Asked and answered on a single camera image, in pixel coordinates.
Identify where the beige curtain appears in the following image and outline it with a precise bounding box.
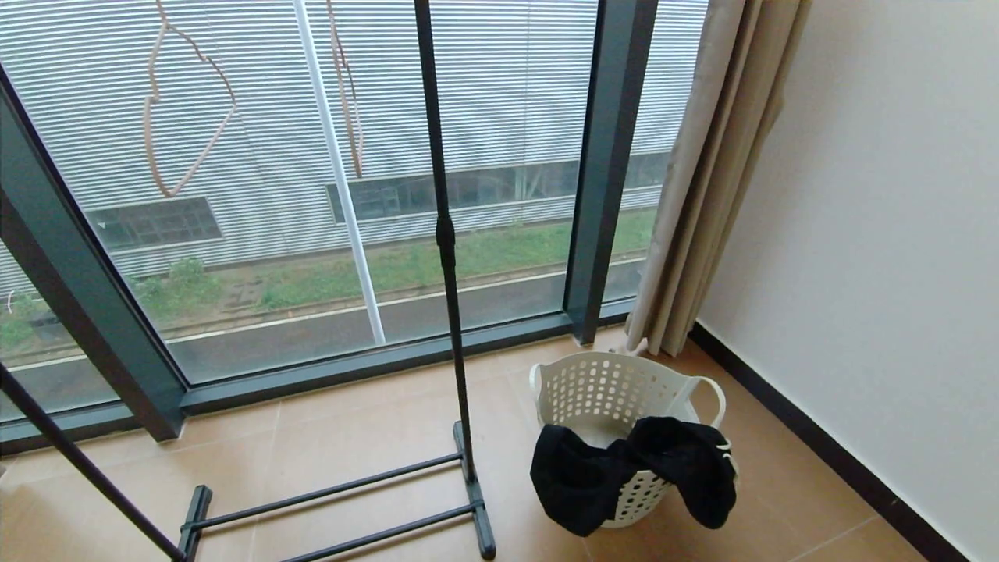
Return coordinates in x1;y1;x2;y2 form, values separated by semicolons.
624;0;813;359

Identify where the black garment with white cords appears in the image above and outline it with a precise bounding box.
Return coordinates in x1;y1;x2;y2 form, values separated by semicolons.
624;416;739;531

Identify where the pink clothes hanger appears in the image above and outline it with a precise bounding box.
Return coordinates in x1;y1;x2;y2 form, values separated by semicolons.
141;0;238;199
325;0;366;180

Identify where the window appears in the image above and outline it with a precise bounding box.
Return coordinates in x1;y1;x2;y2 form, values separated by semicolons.
0;0;709;458

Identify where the black clothes rack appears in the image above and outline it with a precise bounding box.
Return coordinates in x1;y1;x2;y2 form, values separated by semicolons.
0;0;497;562

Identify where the white laundry basket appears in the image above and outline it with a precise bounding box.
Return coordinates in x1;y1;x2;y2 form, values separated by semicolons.
529;350;727;530

